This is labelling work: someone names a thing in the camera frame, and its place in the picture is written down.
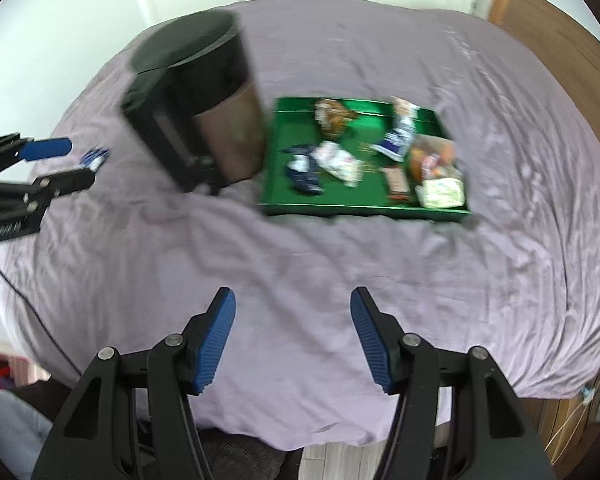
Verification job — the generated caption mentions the lilac bed sheet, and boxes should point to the lilac bed sheet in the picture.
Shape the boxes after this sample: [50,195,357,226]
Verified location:
[0,0,600,448]

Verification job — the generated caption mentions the black cylindrical bin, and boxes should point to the black cylindrical bin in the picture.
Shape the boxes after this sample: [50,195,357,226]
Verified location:
[120,10,270,197]

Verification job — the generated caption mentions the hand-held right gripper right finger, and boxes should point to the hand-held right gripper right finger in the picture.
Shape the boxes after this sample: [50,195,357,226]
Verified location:
[350,286,556,480]

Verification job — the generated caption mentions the blue and silver snack packet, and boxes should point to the blue and silver snack packet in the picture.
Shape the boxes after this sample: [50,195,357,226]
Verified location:
[371,96,422,162]

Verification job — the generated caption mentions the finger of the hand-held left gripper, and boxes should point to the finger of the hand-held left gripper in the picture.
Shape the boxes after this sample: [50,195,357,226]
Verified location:
[0,167,97,211]
[0,132,73,173]

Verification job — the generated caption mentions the wooden bed frame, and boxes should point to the wooden bed frame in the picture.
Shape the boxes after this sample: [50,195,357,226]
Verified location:
[520,355,600,466]

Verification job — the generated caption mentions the beige snack packet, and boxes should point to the beige snack packet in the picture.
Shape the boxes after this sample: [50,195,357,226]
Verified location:
[414,176,467,209]

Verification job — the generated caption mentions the pink cartoon snack packet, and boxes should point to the pink cartoon snack packet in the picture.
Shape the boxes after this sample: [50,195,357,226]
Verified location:
[312,140,365,188]

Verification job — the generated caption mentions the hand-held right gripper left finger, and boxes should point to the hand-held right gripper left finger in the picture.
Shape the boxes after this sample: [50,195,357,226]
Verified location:
[31,287,237,480]

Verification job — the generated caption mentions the black cable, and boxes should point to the black cable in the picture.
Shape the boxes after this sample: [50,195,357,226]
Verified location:
[0,260,83,378]

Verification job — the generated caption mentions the brown snack packet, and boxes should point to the brown snack packet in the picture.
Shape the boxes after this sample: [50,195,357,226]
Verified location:
[314,99,358,140]

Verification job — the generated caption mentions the dark grey rug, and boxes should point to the dark grey rug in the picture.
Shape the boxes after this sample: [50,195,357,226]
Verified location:
[137,420,301,480]

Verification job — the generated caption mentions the green tray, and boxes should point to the green tray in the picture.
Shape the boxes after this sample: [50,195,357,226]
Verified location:
[257,96,473,226]

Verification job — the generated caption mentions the dark blue cookie packet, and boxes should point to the dark blue cookie packet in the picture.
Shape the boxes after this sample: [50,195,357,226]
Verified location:
[281,144,326,196]

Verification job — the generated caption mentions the clear bag of orange snacks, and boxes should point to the clear bag of orange snacks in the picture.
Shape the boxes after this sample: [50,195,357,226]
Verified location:
[406,135,463,181]

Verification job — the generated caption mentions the orange wafer packet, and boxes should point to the orange wafer packet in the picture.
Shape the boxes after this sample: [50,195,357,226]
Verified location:
[381,166,412,204]

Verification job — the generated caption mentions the blue and white striped packet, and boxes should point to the blue and white striped packet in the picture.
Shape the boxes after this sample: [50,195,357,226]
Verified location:
[79,146,112,172]

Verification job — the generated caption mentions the person's grey trouser leg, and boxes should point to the person's grey trouser leg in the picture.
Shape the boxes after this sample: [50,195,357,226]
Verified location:
[0,390,53,480]

